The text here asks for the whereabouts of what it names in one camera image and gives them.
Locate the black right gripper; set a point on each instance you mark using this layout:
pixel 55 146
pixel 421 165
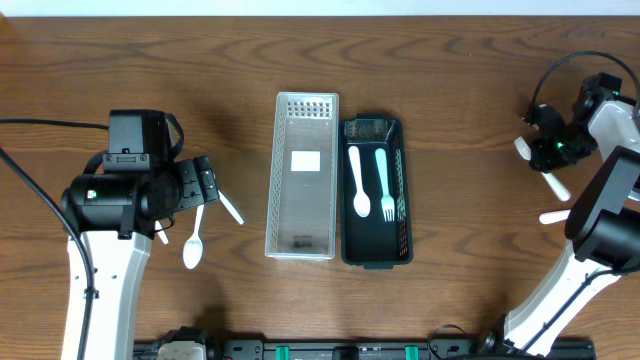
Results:
pixel 542 156

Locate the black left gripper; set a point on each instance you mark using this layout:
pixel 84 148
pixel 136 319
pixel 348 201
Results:
pixel 198 181

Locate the white plastic fork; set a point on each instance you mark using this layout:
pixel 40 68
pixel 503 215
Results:
pixel 553 217
pixel 557 187

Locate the white plastic spoon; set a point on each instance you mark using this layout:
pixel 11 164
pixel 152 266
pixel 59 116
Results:
pixel 161 233
pixel 361 202

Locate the pale blue plastic fork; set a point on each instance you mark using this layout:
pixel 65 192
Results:
pixel 387 201

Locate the dark green perforated plastic basket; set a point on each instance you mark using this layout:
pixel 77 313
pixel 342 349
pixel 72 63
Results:
pixel 371 242

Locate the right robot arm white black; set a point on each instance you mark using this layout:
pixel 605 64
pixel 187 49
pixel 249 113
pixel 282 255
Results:
pixel 602 234

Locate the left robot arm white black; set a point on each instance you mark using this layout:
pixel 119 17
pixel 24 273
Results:
pixel 115 207

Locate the white plastic spoon right crossing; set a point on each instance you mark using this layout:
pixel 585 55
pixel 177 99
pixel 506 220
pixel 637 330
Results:
pixel 230 208

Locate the white plastic spoon bowl down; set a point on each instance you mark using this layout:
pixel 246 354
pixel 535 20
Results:
pixel 193 247

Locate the clear perforated plastic basket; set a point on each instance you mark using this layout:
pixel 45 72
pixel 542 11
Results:
pixel 301 219

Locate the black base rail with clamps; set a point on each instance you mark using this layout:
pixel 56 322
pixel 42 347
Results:
pixel 193 343

